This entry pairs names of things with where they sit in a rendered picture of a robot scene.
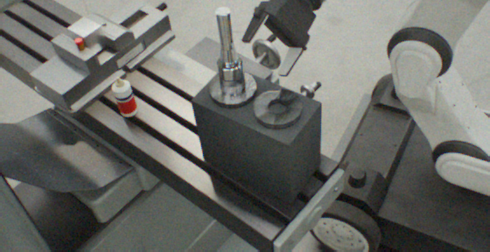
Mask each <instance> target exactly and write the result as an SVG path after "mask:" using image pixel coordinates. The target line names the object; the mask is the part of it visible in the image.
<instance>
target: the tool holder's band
mask: <svg viewBox="0 0 490 252"><path fill-rule="evenodd" d="M242 65H243V64H242V57H241V56H240V55H238V54H237V59H236V62H235V63H234V64H232V65H226V64H224V63H223V62H222V61H221V57H219V58H218V60H217V67H218V69H219V71H220V72H223V73H224V74H234V73H236V72H239V71H240V70H241V69H242Z"/></svg>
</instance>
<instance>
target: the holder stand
mask: <svg viewBox="0 0 490 252"><path fill-rule="evenodd" d="M244 77H245V83H246V87H245V90H243V91H242V92H241V94H236V95H228V94H223V92H222V91H221V85H220V81H219V72H218V73H217V74H216V75H215V76H214V77H213V78H212V79H211V80H210V81H209V82H208V83H207V84H206V85H205V86H204V87H203V88H202V89H201V90H200V91H199V92H198V93H197V94H196V95H195V96H194V97H193V98H192V99H191V104H192V111H193V113H194V117H195V121H196V127H197V131H198V134H199V140H200V148H201V150H202V154H203V158H204V159H205V160H206V161H207V162H209V163H212V164H214V165H216V166H218V167H220V168H222V169H223V170H225V171H227V172H231V173H232V174H233V175H235V176H236V177H239V178H241V179H243V180H245V181H248V182H249V183H250V184H252V185H254V186H258V187H260V188H261V189H263V190H264V191H267V192H269V193H271V194H272V195H275V196H277V197H278V198H279V199H281V200H285V201H287V202H288V203H290V204H292V202H293V200H295V198H296V197H297V196H298V194H299V193H300V191H301V190H302V188H303V187H304V186H305V183H306V182H307V181H308V180H309V179H310V177H311V175H312V174H313V173H314V172H315V170H316V168H318V167H319V164H320V145H321V116H322V103H321V102H320V101H317V100H314V99H311V98H310V97H307V96H305V95H304V94H299V93H297V92H295V91H293V90H289V89H288V88H286V87H282V86H279V85H277V84H276V83H273V82H272V81H268V80H265V79H264V78H261V77H257V76H255V75H254V74H252V73H249V72H245V71H244Z"/></svg>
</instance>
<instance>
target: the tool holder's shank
mask: <svg viewBox="0 0 490 252"><path fill-rule="evenodd" d="M215 14H216V18H217V24H218V33H219V39H220V60H221V61H222V62H223V63H224V64H226V65H232V64H234V63H235V62H236V59H237V54H236V49H235V45H234V39H233V33H232V21H231V15H230V10H229V8H228V7H220V8H218V10H217V11H216V12H215Z"/></svg>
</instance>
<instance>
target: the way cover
mask: <svg viewBox="0 0 490 252"><path fill-rule="evenodd" d="M47 111H48V112H47ZM50 113H51V114H50ZM36 119H37V120H36ZM57 120H58V121H57ZM56 121H57V122H56ZM62 123H63V124H62ZM34 125H35V127H34ZM76 129H77V130H76ZM55 131H56V132H55ZM23 132H24V133H23ZM41 132H42V133H41ZM20 137H21V138H20ZM35 138H36V139H35ZM61 140H62V141H63V142H61ZM2 141H3V142H2ZM77 141H79V142H77ZM83 142H84V143H83ZM20 144H22V145H20ZM62 146H63V147H62ZM41 147H42V148H41ZM20 149H21V150H20ZM46 149H47V150H46ZM96 149H97V150H96ZM11 151H12V152H11ZM40 153H41V154H42V155H41V154H40ZM12 154H13V155H12ZM78 156H79V157H78ZM7 158H8V159H7ZM0 160H1V161H2V162H0V172H1V173H2V174H3V175H4V176H5V177H6V178H7V179H14V180H16V181H19V182H22V183H26V184H29V185H32V186H36V187H41V188H44V189H46V190H48V191H50V192H51V191H53V192H56V193H69V192H77V191H86V190H94V189H102V188H103V187H104V186H106V185H108V184H110V183H112V182H113V181H114V180H116V179H119V178H120V177H121V176H123V175H124V174H125V173H128V172H129V171H131V170H133V169H135V167H134V166H133V165H131V164H129V163H128V162H126V161H125V160H124V159H122V158H120V157H119V156H118V155H116V154H115V153H114V152H113V151H112V150H109V149H108V148H107V147H106V146H104V145H103V144H101V143H100V142H99V141H96V140H95V139H94V138H93V137H92V136H90V135H89V134H88V133H86V132H84V131H83V130H82V129H80V127H77V126H76V125H74V123H73V122H69V120H68V119H66V118H65V117H64V116H63V115H61V114H60V113H58V112H56V111H55V110H54V109H52V108H48V109H46V110H44V111H42V112H40V113H37V114H36V115H33V116H31V117H29V118H25V119H24V120H23V121H21V122H17V123H0ZM91 161H92V162H91ZM100 161H101V162H100ZM42 162H43V163H42ZM57 162H58V163H57ZM90 162H91V163H90ZM99 162H100V163H99ZM4 165H5V166H4ZM77 165H78V166H77ZM116 165H117V166H116ZM112 167H113V168H112ZM21 169H22V170H21ZM35 170H36V171H35ZM79 170H80V171H79ZM24 172H26V173H24ZM63 172H64V173H63ZM114 172H115V173H114ZM105 173H106V174H105ZM91 174H92V175H91ZM104 174H105V176H104ZM30 175H31V176H30ZM34 175H35V176H34ZM39 175H40V176H39ZM19 176H20V177H19ZM50 176H51V177H50ZM77 179H79V180H77ZM80 180H81V181H80ZM42 183H43V184H42ZM70 186H71V187H70Z"/></svg>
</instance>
